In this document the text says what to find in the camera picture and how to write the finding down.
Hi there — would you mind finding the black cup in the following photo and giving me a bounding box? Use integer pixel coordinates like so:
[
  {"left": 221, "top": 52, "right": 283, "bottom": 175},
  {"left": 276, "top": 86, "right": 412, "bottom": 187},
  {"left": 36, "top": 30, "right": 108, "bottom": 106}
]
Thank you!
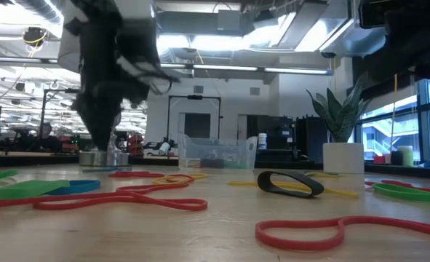
[{"left": 390, "top": 150, "right": 404, "bottom": 167}]

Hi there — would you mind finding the blue rubber band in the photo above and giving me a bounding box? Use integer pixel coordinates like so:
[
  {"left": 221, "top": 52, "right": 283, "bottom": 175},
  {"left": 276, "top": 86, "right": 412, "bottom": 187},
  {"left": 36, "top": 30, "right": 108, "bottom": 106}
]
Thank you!
[{"left": 45, "top": 179, "right": 102, "bottom": 197}]

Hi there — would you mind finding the pale green cylinder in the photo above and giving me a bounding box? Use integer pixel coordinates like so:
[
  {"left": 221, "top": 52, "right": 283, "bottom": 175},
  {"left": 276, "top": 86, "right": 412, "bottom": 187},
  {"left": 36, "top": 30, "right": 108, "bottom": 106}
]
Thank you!
[{"left": 397, "top": 145, "right": 414, "bottom": 167}]

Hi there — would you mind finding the white and black device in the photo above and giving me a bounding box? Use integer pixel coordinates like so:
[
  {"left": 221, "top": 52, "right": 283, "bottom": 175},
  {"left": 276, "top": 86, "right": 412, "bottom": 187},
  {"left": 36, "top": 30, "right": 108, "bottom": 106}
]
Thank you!
[{"left": 143, "top": 140, "right": 178, "bottom": 156}]

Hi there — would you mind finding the black frame stand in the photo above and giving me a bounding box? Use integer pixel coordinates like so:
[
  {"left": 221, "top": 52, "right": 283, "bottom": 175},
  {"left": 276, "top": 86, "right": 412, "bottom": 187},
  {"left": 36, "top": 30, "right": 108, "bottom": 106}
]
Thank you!
[
  {"left": 39, "top": 88, "right": 100, "bottom": 150},
  {"left": 166, "top": 95, "right": 223, "bottom": 139}
]

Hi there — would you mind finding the yellow rubber band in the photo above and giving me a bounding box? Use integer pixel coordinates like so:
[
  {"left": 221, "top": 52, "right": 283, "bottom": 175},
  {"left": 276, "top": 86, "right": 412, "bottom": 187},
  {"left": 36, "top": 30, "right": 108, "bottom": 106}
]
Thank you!
[
  {"left": 151, "top": 172, "right": 209, "bottom": 186},
  {"left": 303, "top": 171, "right": 343, "bottom": 180},
  {"left": 228, "top": 179, "right": 359, "bottom": 199}
]

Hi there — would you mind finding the table lamp with white shade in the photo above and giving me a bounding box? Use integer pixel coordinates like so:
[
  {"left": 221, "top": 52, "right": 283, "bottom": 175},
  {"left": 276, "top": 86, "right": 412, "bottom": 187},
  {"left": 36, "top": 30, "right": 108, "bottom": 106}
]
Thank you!
[{"left": 57, "top": 0, "right": 164, "bottom": 167}]

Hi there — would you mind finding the black ceiling dome camera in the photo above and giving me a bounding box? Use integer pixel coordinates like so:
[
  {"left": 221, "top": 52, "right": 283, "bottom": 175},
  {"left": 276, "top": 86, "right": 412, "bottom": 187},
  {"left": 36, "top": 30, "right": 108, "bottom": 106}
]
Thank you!
[{"left": 22, "top": 26, "right": 48, "bottom": 47}]

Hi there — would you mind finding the red rubber band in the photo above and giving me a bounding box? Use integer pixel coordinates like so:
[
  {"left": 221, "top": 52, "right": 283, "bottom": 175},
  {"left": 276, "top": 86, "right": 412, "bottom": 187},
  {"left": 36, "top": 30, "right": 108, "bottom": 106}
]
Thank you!
[
  {"left": 255, "top": 215, "right": 430, "bottom": 253},
  {"left": 364, "top": 178, "right": 430, "bottom": 195},
  {"left": 115, "top": 173, "right": 196, "bottom": 194},
  {"left": 108, "top": 170, "right": 165, "bottom": 179},
  {"left": 0, "top": 190, "right": 209, "bottom": 213}
]

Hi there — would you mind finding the snake plant in white pot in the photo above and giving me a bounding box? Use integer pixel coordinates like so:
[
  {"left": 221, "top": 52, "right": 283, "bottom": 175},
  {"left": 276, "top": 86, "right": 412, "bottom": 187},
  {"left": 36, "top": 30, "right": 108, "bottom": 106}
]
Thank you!
[{"left": 306, "top": 72, "right": 372, "bottom": 175}]

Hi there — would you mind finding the wide green rubber band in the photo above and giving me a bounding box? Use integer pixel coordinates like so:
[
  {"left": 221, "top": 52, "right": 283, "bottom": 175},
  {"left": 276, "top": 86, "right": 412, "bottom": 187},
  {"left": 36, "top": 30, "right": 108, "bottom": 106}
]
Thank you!
[{"left": 0, "top": 179, "right": 71, "bottom": 201}]

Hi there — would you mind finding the wide black rubber band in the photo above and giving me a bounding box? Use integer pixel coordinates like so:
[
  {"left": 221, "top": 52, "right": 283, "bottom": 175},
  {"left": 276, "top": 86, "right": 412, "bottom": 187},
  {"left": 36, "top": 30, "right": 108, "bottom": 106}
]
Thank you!
[
  {"left": 256, "top": 170, "right": 325, "bottom": 199},
  {"left": 199, "top": 157, "right": 226, "bottom": 170}
]

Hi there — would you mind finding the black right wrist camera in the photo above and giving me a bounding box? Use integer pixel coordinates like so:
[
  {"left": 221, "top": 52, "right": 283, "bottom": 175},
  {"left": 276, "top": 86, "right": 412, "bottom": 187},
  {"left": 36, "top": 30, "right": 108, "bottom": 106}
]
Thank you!
[{"left": 358, "top": 0, "right": 392, "bottom": 30}]

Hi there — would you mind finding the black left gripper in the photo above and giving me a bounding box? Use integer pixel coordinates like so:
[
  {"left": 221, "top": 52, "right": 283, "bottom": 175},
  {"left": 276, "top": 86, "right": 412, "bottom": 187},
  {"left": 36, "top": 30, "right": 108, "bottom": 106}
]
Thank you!
[{"left": 63, "top": 0, "right": 179, "bottom": 150}]

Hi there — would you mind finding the black equipment shelf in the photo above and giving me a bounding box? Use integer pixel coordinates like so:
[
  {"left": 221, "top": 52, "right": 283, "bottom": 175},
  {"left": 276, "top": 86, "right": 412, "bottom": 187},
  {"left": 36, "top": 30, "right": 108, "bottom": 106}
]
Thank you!
[{"left": 246, "top": 115, "right": 295, "bottom": 151}]

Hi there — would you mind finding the black aluminium frame rail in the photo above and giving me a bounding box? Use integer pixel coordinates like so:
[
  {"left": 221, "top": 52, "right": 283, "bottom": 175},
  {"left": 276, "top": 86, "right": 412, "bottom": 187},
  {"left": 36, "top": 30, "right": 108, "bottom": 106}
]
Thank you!
[
  {"left": 0, "top": 154, "right": 408, "bottom": 172},
  {"left": 363, "top": 162, "right": 430, "bottom": 182}
]

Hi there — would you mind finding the grey ceiling box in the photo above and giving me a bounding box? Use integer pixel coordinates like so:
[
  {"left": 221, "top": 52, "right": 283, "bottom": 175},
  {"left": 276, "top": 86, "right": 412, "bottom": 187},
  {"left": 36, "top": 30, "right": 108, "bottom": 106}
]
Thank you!
[{"left": 217, "top": 9, "right": 242, "bottom": 32}]

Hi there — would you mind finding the clear plastic bin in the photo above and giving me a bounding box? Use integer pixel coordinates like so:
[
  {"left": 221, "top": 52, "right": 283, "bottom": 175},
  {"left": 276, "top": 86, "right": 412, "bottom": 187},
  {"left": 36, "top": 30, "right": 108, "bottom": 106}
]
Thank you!
[{"left": 177, "top": 133, "right": 258, "bottom": 172}]

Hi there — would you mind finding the long ceiling light bar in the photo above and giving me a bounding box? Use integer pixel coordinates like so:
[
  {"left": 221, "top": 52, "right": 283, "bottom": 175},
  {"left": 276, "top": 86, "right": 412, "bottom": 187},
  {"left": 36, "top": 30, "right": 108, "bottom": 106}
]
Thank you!
[{"left": 159, "top": 63, "right": 335, "bottom": 76}]

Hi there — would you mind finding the red equipment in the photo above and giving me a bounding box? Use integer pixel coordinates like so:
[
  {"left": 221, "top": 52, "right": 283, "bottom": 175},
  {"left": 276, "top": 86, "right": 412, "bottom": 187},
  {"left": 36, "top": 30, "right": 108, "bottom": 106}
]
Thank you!
[{"left": 128, "top": 133, "right": 146, "bottom": 158}]

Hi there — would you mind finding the black cabinet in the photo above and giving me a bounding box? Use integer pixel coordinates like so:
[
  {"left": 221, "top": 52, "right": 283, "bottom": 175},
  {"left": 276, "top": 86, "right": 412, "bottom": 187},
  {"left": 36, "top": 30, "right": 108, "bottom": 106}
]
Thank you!
[{"left": 295, "top": 115, "right": 328, "bottom": 164}]

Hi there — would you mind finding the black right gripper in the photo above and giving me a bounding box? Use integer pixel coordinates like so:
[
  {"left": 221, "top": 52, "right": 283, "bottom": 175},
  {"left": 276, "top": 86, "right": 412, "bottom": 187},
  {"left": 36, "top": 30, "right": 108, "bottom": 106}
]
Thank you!
[{"left": 363, "top": 0, "right": 430, "bottom": 82}]

